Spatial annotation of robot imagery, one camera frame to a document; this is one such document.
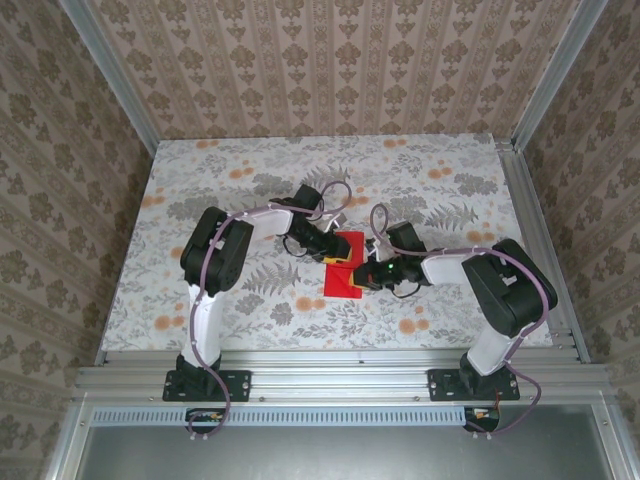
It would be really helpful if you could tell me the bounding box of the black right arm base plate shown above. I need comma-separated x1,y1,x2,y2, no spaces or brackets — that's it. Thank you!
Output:
428,367,521,402

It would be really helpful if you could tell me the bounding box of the grey slotted cable duct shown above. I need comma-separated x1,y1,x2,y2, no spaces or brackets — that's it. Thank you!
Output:
92,405,501,427

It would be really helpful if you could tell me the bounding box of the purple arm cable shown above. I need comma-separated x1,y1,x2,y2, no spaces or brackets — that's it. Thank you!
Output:
187,179,354,444
369,202,560,442

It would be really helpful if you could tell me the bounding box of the grey metal sheet panel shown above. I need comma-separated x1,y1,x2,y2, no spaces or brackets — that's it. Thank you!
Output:
74,424,619,480

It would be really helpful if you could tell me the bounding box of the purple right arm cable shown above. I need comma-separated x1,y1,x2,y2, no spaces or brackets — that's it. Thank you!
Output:
369,202,560,442

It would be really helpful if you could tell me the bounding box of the aluminium mounting rail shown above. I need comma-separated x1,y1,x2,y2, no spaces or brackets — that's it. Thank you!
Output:
69,349,614,404

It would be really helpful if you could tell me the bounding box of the floral patterned table mat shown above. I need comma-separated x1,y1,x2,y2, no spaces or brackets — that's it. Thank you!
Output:
101,133,556,351

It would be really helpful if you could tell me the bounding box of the aluminium frame post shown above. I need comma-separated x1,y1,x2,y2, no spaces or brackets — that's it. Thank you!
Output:
510,0,610,151
58,0,164,156

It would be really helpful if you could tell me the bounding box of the red square paper sheet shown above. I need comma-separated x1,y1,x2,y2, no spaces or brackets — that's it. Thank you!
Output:
322,229,367,300

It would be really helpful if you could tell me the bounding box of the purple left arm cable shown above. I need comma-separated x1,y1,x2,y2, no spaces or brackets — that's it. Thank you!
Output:
187,179,354,444

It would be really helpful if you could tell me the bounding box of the aluminium frame side bar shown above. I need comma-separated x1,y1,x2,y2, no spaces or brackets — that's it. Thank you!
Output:
592,402,632,480
43,399,96,480

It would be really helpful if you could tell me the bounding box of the aluminium side rail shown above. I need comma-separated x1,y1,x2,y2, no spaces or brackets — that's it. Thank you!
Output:
493,139,592,365

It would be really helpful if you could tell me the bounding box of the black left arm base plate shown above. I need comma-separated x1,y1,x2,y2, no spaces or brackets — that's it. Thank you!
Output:
162,368,252,403

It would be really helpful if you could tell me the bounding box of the black connector board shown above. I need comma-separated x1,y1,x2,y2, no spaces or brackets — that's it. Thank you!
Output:
184,407,227,435
462,405,502,434

